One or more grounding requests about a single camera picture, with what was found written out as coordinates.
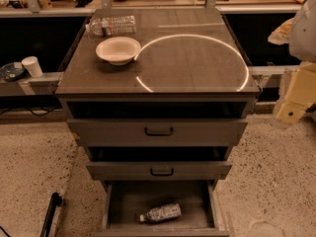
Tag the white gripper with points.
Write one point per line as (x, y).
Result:
(304, 34)

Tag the blue labelled plastic bottle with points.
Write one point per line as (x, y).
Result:
(161, 213)

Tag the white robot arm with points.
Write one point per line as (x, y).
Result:
(300, 35)

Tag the grey drawer cabinet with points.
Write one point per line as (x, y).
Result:
(189, 67)

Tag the grey bottom drawer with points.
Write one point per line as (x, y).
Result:
(127, 200)

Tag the grey drawer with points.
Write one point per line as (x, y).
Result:
(158, 171)
(127, 200)
(158, 132)

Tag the clear plastic water bottle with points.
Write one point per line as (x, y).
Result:
(111, 26)

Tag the grey middle drawer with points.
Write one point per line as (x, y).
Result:
(158, 171)

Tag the grey top drawer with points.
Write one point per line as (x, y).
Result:
(158, 132)

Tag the white bowl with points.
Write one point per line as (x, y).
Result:
(118, 51)

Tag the white paper cup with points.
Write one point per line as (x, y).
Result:
(32, 65)

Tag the dark small plate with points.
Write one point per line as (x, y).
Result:
(12, 71)

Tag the black floor cable bar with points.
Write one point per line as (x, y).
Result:
(55, 201)

